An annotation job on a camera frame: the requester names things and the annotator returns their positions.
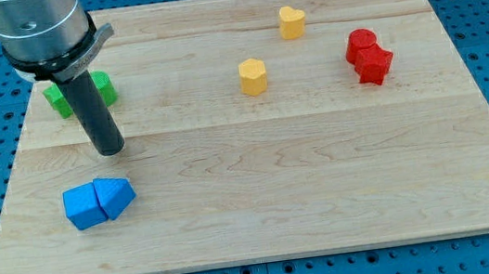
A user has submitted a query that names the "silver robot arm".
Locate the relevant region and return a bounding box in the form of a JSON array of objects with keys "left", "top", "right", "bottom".
[{"left": 0, "top": 0, "right": 114, "bottom": 83}]

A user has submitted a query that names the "yellow hexagon block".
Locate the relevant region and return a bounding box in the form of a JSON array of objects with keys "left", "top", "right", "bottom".
[{"left": 238, "top": 59, "right": 268, "bottom": 97}]

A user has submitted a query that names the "light wooden board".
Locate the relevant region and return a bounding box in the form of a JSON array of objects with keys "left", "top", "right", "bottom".
[{"left": 0, "top": 0, "right": 489, "bottom": 274}]

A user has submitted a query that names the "yellow heart block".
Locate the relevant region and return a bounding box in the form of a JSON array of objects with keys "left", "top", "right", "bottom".
[{"left": 278, "top": 6, "right": 306, "bottom": 40}]

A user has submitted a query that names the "blue pentagon block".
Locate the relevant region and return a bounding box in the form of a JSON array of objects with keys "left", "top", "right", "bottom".
[{"left": 92, "top": 177, "right": 136, "bottom": 220}]

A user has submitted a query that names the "red star block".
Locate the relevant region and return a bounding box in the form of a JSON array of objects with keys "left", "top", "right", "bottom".
[{"left": 354, "top": 44, "right": 393, "bottom": 85}]

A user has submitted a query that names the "red cylinder block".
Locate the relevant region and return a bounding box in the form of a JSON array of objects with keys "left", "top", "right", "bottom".
[{"left": 345, "top": 28, "right": 378, "bottom": 64}]

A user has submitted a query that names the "blue cube block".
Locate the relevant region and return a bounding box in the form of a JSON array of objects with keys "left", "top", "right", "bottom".
[{"left": 62, "top": 182, "right": 108, "bottom": 230}]

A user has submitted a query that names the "green cube block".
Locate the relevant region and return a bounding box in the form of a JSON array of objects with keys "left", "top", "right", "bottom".
[{"left": 43, "top": 84, "right": 73, "bottom": 119}]

